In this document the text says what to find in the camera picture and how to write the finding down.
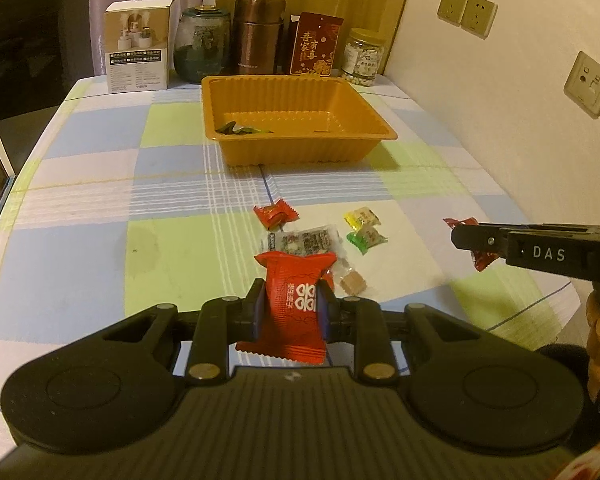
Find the red foil candy wrapper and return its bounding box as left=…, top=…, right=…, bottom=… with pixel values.
left=443, top=217, right=500, bottom=272

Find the clear brown candy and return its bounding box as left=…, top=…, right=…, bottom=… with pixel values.
left=332, top=258, right=367, bottom=296

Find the red square snack packet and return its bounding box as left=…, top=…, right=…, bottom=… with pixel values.
left=236, top=252, right=337, bottom=365

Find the silver green snack packet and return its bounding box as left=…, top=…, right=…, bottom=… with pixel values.
left=215, top=122, right=271, bottom=136

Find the green wrapped candy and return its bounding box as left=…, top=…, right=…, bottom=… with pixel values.
left=347, top=224, right=388, bottom=255

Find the clear wrapped printed snack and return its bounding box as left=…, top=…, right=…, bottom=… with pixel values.
left=260, top=226, right=346, bottom=258

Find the yellow wrapped candy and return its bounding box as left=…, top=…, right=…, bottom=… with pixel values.
left=343, top=206, right=381, bottom=231

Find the small red candy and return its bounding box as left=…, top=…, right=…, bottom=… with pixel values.
left=253, top=198, right=299, bottom=231

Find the checkered tablecloth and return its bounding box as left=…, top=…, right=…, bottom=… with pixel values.
left=0, top=71, right=581, bottom=466

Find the orange plastic tray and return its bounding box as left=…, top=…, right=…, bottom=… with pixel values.
left=201, top=75, right=398, bottom=166

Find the clear nut jar gold lid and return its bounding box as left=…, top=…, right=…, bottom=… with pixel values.
left=340, top=27, right=386, bottom=87

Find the red gift box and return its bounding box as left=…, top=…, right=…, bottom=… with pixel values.
left=289, top=12, right=343, bottom=77

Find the green glass jar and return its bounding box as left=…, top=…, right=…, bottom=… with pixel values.
left=173, top=6, right=230, bottom=84

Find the brown metal canister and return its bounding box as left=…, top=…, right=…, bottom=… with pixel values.
left=230, top=0, right=286, bottom=75

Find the white product box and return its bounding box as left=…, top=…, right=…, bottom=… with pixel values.
left=104, top=0, right=174, bottom=93

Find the black monitor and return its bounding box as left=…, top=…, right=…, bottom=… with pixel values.
left=0, top=0, right=94, bottom=172

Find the single wall socket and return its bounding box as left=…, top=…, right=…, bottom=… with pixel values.
left=564, top=51, right=600, bottom=119

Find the double wall socket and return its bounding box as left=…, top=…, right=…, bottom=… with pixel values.
left=437, top=0, right=498, bottom=39

